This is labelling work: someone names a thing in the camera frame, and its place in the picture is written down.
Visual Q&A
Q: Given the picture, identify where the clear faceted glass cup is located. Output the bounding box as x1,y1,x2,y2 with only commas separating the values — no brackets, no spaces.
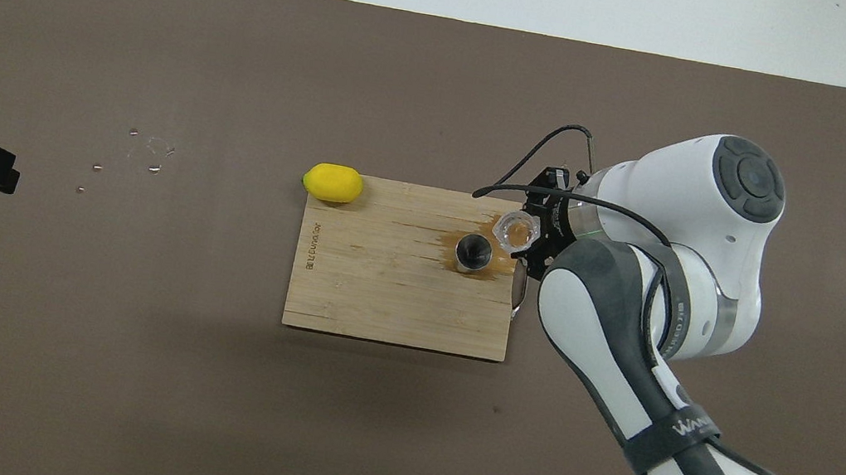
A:
492,206,546,258

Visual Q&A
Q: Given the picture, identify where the yellow lemon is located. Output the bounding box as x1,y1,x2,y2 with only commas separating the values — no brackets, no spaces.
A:
299,160,367,208

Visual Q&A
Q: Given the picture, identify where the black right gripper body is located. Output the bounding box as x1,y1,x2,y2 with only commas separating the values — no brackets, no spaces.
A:
539,175,599,254

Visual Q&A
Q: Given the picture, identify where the brown table mat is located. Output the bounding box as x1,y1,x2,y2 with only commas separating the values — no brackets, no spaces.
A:
0,0,846,475

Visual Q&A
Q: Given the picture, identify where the steel double jigger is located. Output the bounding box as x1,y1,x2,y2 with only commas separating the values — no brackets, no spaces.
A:
451,230,498,277

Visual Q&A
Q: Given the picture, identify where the bamboo cutting board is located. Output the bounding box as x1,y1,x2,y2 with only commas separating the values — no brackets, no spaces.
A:
280,167,543,366

